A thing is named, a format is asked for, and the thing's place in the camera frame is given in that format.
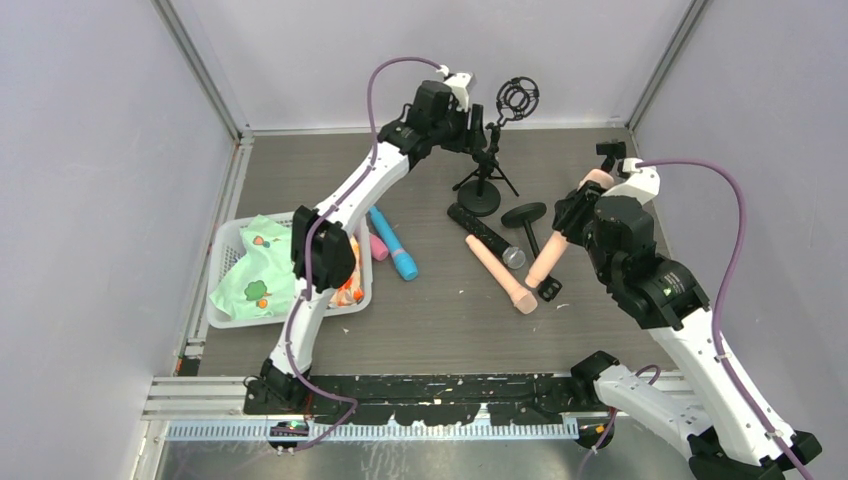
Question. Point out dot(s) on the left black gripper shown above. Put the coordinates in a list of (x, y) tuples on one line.
[(475, 125)]

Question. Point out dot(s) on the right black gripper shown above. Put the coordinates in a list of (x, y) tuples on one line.
[(573, 208)]

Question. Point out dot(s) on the beige microphone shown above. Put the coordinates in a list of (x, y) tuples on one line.
[(557, 243), (522, 299)]

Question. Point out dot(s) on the black round base clip stand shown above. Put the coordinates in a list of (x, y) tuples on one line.
[(476, 192)]

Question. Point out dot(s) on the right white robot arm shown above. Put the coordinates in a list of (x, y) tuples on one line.
[(738, 435)]

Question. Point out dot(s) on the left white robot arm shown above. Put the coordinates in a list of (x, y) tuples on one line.
[(321, 252)]

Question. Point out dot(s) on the fallen black round stand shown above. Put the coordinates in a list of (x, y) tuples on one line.
[(524, 216)]

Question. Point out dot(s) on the black glitter microphone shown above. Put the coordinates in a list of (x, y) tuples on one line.
[(510, 255)]

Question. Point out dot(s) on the beige microphone on table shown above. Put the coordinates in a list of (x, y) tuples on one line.
[(522, 299)]

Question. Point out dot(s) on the pink toy microphone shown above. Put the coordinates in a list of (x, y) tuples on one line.
[(379, 250)]

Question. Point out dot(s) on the blue toy microphone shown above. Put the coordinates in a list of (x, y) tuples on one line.
[(403, 261)]

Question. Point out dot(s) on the orange patterned cloth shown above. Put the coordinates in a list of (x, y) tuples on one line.
[(351, 292)]

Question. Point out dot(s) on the green patterned cloth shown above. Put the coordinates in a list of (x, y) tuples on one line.
[(251, 281)]

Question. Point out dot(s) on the white plastic basket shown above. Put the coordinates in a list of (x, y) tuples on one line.
[(362, 235)]

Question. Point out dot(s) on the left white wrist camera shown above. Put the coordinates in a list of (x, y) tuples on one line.
[(460, 84)]

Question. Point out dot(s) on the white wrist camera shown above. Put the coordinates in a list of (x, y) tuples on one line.
[(639, 181), (460, 84)]

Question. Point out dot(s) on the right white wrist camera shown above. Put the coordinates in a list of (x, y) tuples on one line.
[(639, 181)]

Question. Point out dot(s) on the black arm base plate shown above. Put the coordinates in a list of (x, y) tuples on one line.
[(434, 400)]

